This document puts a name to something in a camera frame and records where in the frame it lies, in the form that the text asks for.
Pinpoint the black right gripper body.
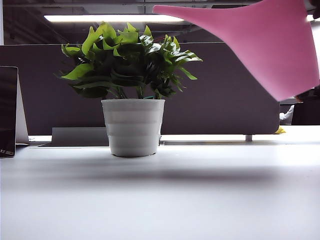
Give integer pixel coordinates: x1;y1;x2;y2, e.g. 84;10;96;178
305;0;320;20

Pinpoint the pink plastic watering can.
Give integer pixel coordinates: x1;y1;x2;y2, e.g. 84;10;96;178
152;0;320;102

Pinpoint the green leafy plant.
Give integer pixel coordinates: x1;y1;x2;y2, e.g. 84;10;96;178
53;21;204;101

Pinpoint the white ribbed plant pot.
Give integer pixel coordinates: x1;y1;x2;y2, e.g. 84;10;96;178
100;99;166;158

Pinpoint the person in dark clothes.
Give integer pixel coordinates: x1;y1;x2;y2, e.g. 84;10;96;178
279;85;320;126

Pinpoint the dark grey desk partition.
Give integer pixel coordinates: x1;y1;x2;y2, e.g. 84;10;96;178
0;42;281;137

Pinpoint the long ceiling light strip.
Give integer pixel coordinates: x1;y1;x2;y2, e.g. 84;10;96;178
43;14;315;23

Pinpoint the white screen stand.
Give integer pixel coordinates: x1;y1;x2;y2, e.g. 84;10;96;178
15;67;30;146

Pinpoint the black glossy screen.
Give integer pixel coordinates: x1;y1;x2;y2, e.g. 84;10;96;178
0;66;19;159

